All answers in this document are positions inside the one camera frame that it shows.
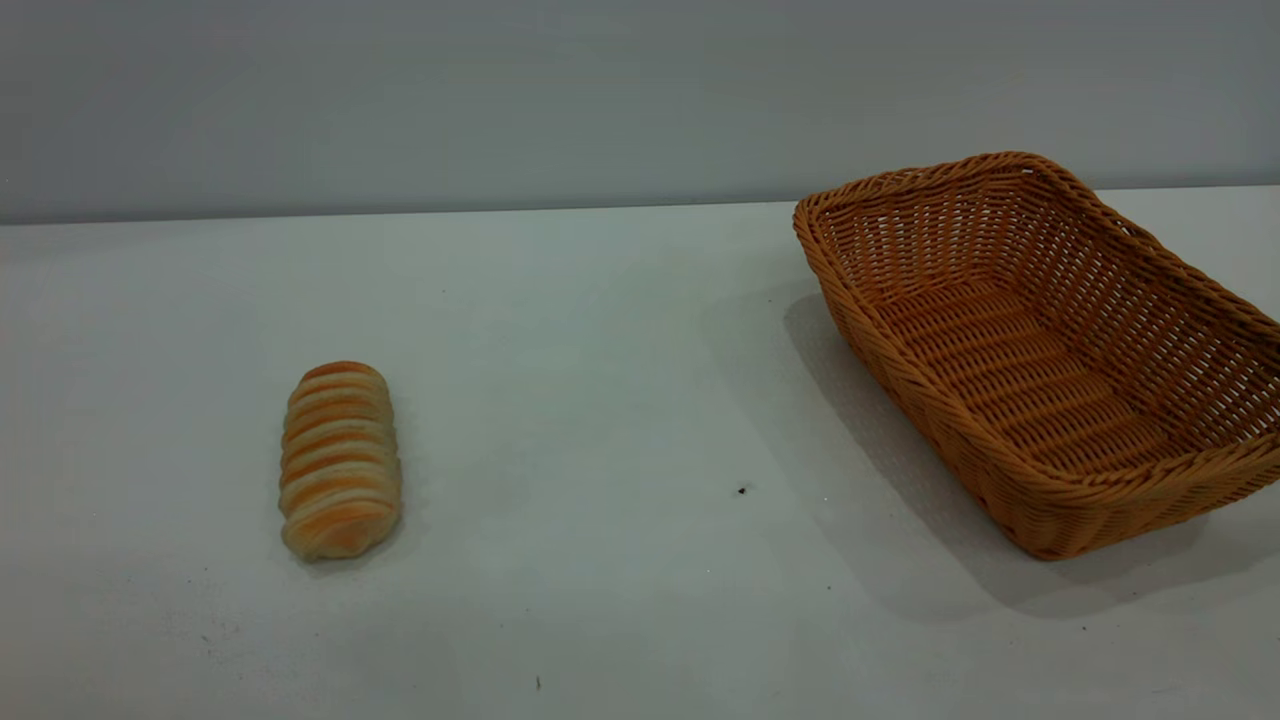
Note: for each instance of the striped bread roll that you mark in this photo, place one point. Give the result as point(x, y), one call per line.
point(338, 460)

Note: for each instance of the orange woven wicker basket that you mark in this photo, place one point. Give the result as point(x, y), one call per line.
point(1010, 360)

